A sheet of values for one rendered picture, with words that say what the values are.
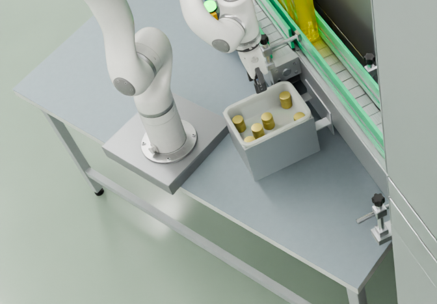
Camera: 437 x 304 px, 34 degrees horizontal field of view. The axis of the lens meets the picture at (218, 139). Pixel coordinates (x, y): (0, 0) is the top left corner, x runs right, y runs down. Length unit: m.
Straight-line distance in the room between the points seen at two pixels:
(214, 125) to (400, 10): 1.59
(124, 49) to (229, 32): 0.40
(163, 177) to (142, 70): 0.41
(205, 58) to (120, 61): 0.69
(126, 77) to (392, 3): 1.28
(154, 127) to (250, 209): 0.39
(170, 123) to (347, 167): 0.57
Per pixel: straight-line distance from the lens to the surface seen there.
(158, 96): 2.20
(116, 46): 2.05
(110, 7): 2.00
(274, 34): 2.27
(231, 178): 2.31
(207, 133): 2.40
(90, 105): 2.71
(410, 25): 0.87
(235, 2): 1.78
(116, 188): 3.15
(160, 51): 2.14
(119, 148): 2.45
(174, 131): 2.30
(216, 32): 1.76
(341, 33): 2.44
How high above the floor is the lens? 2.58
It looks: 49 degrees down
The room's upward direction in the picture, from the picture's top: 20 degrees counter-clockwise
